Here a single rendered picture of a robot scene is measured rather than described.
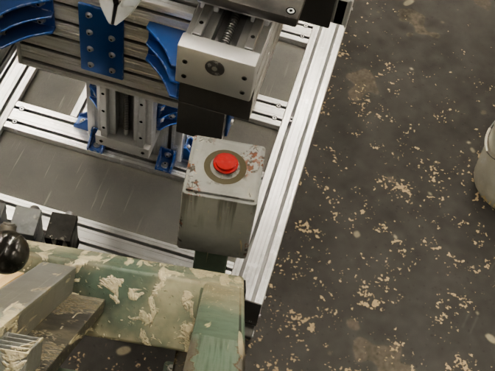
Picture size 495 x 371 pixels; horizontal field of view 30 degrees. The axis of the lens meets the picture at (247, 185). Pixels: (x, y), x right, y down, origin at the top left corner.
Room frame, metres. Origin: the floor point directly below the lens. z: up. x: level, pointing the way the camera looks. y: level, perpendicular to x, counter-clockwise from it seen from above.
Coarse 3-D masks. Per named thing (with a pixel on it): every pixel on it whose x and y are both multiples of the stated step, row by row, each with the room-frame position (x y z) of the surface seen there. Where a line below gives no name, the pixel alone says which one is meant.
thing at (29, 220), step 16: (0, 208) 0.82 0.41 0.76; (16, 208) 0.83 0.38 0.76; (32, 208) 0.84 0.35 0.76; (0, 224) 0.80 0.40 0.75; (16, 224) 0.80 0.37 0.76; (32, 224) 0.81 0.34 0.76; (64, 224) 0.82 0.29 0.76; (32, 240) 0.78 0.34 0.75; (48, 240) 0.78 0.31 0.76; (64, 240) 0.79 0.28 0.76
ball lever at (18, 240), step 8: (0, 232) 0.39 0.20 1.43; (8, 232) 0.39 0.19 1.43; (16, 232) 0.40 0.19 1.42; (0, 240) 0.38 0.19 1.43; (8, 240) 0.39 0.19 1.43; (16, 240) 0.39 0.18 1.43; (24, 240) 0.39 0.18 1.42; (0, 248) 0.38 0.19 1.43; (8, 248) 0.38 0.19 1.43; (16, 248) 0.38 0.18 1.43; (24, 248) 0.39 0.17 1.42; (0, 256) 0.37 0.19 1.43; (8, 256) 0.37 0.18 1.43; (16, 256) 0.38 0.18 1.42; (24, 256) 0.38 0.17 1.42; (0, 264) 0.37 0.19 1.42; (8, 264) 0.37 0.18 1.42; (16, 264) 0.37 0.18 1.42; (24, 264) 0.38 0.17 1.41; (0, 272) 0.37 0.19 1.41; (8, 272) 0.37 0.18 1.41
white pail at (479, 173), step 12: (492, 132) 1.71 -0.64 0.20; (492, 144) 1.68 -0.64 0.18; (480, 156) 1.72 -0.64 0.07; (492, 156) 1.66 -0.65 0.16; (480, 168) 1.69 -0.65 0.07; (492, 168) 1.65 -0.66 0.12; (480, 180) 1.66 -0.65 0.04; (492, 180) 1.63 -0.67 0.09; (480, 192) 1.65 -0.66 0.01; (492, 192) 1.62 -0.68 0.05; (492, 204) 1.61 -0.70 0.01
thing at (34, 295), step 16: (32, 272) 0.60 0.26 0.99; (48, 272) 0.61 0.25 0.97; (64, 272) 0.62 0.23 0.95; (16, 288) 0.52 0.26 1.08; (32, 288) 0.53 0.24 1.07; (48, 288) 0.54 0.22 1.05; (64, 288) 0.60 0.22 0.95; (0, 304) 0.46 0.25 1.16; (16, 304) 0.47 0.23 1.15; (32, 304) 0.48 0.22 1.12; (48, 304) 0.53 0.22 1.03; (0, 320) 0.41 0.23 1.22; (16, 320) 0.43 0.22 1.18; (32, 320) 0.47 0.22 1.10; (0, 336) 0.39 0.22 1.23
